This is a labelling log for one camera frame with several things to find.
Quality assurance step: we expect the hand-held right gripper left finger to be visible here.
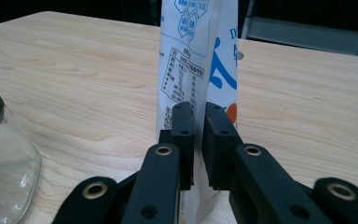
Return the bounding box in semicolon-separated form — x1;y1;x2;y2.
158;101;197;191

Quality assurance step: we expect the white-framed desk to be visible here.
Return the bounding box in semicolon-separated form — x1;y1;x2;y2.
241;13;358;59

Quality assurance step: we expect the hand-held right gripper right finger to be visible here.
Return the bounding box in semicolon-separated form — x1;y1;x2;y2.
201;101;245;191

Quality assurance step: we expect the glass jar with black lid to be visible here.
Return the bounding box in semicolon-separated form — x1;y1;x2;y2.
0;17;43;224

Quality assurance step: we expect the white and blue milk pouch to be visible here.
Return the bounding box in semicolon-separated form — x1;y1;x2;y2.
155;0;240;224

